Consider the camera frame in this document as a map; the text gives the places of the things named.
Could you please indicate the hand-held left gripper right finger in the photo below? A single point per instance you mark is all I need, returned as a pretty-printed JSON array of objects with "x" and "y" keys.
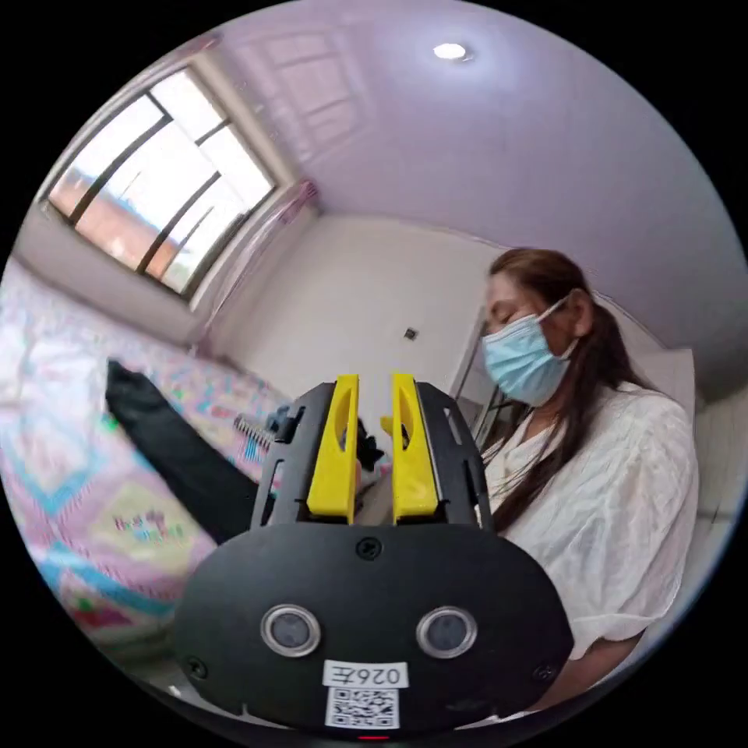
[{"x": 412, "y": 485}]

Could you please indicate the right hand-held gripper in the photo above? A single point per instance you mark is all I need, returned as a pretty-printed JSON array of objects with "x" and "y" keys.
[{"x": 368, "y": 447}]

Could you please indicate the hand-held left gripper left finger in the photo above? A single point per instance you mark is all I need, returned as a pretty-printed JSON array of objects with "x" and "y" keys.
[{"x": 327, "y": 467}]

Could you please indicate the black jeans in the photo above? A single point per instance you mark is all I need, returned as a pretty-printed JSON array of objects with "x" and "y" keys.
[{"x": 175, "y": 444}]

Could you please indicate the person's left forearm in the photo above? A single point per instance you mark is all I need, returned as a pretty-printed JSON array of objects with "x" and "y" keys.
[{"x": 596, "y": 666}]

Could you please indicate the person's body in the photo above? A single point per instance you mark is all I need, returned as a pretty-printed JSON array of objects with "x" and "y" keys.
[{"x": 602, "y": 502}]

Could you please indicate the sheer pink curtain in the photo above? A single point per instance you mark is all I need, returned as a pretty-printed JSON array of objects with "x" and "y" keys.
[{"x": 257, "y": 251}]

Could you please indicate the bed with pink patterned quilt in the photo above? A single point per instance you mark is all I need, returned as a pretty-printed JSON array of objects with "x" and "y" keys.
[{"x": 70, "y": 467}]

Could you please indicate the round ceiling lamp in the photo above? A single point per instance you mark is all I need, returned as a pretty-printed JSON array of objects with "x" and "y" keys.
[{"x": 451, "y": 51}]

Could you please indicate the window with dark frame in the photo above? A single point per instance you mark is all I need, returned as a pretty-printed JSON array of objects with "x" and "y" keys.
[{"x": 158, "y": 181}]

